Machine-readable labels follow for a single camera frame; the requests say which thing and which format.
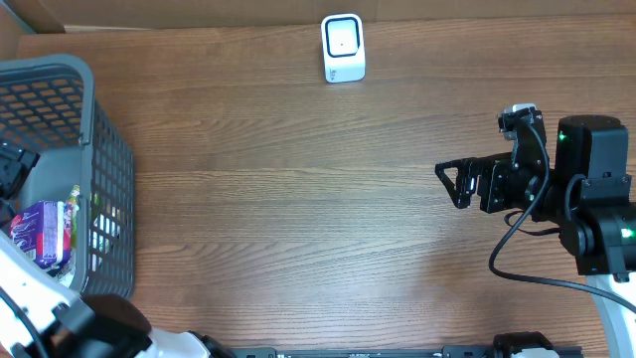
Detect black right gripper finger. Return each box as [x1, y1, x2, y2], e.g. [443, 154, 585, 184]
[435, 157, 479, 172]
[434, 166, 472, 209]

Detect green yellow snack pouch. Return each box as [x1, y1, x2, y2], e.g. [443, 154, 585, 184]
[66, 185, 80, 248]

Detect purple sanitary pad pack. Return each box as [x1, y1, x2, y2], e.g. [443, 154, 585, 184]
[9, 201, 73, 271]

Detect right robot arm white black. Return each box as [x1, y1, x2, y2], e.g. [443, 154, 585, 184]
[434, 103, 635, 357]

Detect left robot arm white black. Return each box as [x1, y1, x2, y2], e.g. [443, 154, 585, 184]
[1, 236, 234, 357]

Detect white barcode scanner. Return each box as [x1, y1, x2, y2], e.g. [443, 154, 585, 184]
[321, 13, 366, 84]

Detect grey plastic mesh basket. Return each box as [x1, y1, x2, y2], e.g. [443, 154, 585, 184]
[1, 55, 135, 298]

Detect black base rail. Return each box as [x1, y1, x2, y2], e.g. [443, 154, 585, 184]
[233, 331, 584, 358]

